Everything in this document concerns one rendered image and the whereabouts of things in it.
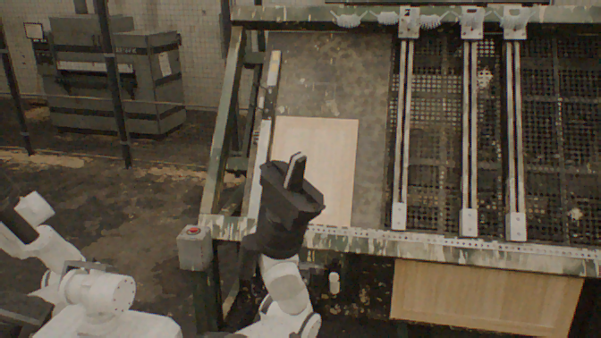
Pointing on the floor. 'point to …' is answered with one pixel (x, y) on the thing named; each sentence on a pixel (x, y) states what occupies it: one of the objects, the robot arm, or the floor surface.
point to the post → (200, 300)
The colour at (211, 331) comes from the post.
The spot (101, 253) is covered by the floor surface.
